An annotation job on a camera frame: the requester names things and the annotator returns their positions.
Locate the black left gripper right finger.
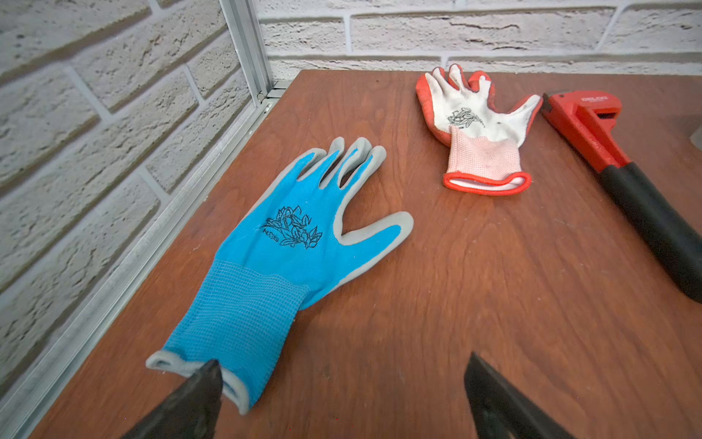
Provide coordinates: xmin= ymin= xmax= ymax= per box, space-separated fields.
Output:
xmin=464 ymin=352 xmax=572 ymax=439

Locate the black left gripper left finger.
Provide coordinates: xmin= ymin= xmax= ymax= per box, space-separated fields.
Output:
xmin=122 ymin=360 xmax=223 ymax=438

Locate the blue grey work glove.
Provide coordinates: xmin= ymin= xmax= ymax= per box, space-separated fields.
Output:
xmin=146 ymin=138 xmax=414 ymax=413

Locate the red white work glove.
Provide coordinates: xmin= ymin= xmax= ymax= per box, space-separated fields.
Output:
xmin=416 ymin=64 xmax=543 ymax=196

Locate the red black pipe wrench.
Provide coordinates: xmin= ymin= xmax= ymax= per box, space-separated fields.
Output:
xmin=541 ymin=91 xmax=701 ymax=303

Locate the aluminium corner frame post left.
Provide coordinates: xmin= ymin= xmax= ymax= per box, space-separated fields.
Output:
xmin=219 ymin=0 xmax=274 ymax=102

